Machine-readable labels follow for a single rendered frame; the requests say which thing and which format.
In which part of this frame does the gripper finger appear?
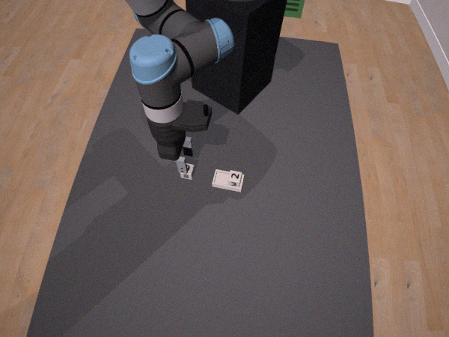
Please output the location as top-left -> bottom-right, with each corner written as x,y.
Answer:
175,157 -> 188,174
183,136 -> 193,157

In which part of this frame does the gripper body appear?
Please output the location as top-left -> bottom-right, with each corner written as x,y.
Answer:
142,92 -> 212,161

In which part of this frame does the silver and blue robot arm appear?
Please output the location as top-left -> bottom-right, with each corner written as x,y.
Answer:
125,0 -> 234,110

